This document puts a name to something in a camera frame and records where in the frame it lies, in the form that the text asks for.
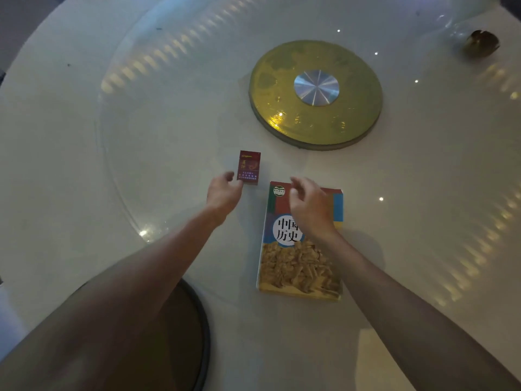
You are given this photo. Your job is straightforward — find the person's left hand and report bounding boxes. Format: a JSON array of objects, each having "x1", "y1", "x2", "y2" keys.
[{"x1": 206, "y1": 172, "x2": 244, "y2": 227}]

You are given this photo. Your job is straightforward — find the person's right hand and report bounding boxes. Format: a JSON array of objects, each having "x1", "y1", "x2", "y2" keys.
[{"x1": 288, "y1": 176, "x2": 339, "y2": 241}]

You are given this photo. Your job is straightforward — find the person's right forearm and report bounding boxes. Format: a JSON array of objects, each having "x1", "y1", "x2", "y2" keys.
[{"x1": 322, "y1": 230, "x2": 521, "y2": 391}]

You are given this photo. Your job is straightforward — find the person's left forearm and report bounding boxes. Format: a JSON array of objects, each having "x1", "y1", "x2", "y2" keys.
[{"x1": 0, "y1": 207, "x2": 228, "y2": 391}]

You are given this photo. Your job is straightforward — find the dark red cigarette pack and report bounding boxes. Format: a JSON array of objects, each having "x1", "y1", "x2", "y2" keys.
[{"x1": 237, "y1": 150, "x2": 261, "y2": 185}]

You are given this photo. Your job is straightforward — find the colourful paperback textbook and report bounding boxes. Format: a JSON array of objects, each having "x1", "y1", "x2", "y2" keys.
[{"x1": 256, "y1": 181, "x2": 344, "y2": 302}]

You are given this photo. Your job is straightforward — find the round glass turntable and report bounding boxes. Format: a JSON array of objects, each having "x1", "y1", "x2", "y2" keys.
[{"x1": 95, "y1": 0, "x2": 521, "y2": 311}]

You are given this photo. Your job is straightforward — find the gold round turntable base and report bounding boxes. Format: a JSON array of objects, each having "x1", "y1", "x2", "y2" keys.
[{"x1": 248, "y1": 40, "x2": 383, "y2": 151}]

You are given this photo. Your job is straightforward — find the silver round turntable hub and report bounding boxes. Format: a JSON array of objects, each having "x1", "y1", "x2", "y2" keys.
[{"x1": 293, "y1": 69, "x2": 340, "y2": 107}]

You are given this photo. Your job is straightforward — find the gold metal ashtray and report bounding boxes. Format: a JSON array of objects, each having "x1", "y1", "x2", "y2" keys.
[{"x1": 463, "y1": 30, "x2": 501, "y2": 59}]

